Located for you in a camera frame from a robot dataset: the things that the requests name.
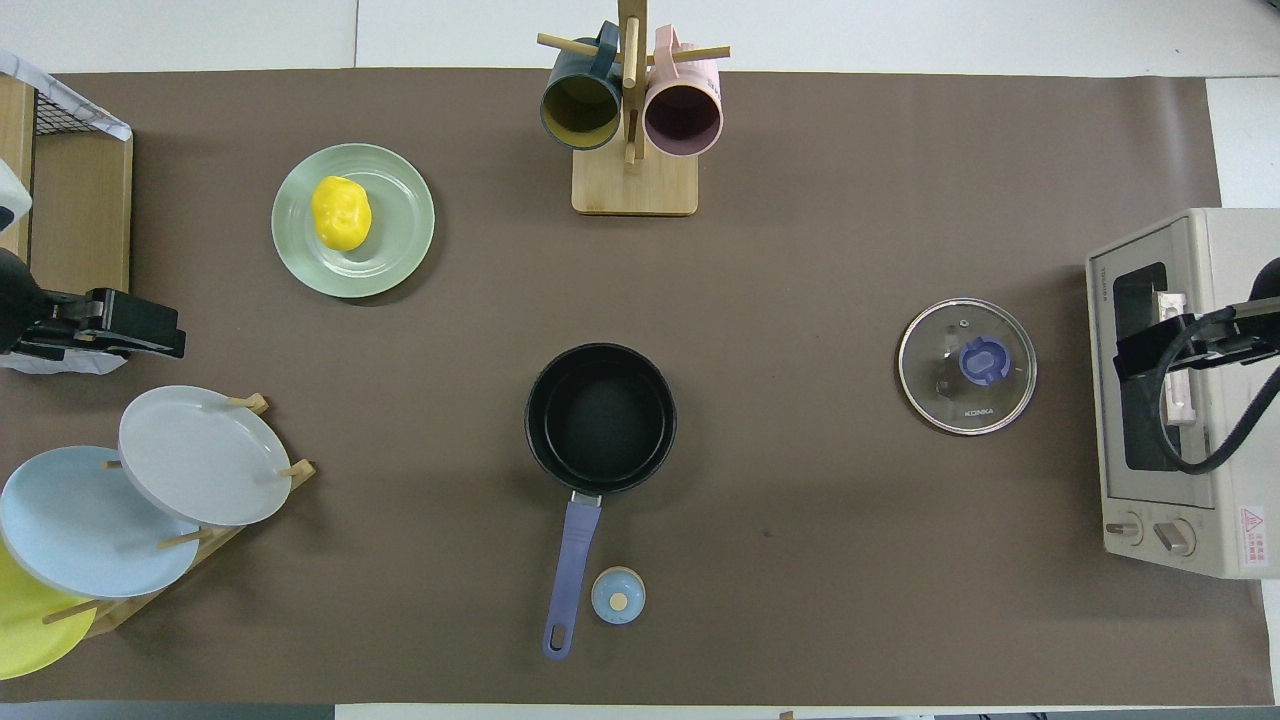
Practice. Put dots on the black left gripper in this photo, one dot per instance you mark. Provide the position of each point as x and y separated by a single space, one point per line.
15 295

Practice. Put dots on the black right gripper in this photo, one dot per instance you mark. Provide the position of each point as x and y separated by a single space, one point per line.
1272 278

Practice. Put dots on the yellow lemon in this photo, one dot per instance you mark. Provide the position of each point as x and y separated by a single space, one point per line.
340 212

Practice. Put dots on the glass lid purple knob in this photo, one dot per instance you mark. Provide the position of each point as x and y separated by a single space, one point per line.
930 340

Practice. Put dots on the grey plate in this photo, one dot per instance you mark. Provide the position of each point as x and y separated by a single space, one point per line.
200 455

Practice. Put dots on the light blue plate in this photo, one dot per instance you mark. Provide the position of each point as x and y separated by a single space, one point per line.
80 530

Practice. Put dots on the wooden plate rack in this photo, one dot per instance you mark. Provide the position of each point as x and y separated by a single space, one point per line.
225 540

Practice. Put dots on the yellow plate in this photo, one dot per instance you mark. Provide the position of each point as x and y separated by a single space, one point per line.
30 630

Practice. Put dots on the pale green plate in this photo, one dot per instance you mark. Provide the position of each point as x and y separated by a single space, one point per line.
400 230

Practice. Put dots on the white crumpled plastic bag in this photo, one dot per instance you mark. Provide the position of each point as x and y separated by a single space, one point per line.
20 70
60 366

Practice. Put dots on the wooden shelf rack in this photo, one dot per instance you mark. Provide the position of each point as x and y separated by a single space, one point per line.
80 220

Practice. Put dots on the beige toaster oven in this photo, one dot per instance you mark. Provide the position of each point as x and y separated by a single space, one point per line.
1130 480

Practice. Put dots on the brown paper table mat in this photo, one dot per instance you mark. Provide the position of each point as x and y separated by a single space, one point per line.
800 300

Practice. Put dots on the dark teal mug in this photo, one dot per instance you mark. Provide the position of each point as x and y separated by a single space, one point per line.
580 105

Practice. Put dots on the wooden mug tree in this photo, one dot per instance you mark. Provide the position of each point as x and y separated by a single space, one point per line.
635 190

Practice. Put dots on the pink ribbed mug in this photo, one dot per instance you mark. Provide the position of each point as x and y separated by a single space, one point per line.
683 115

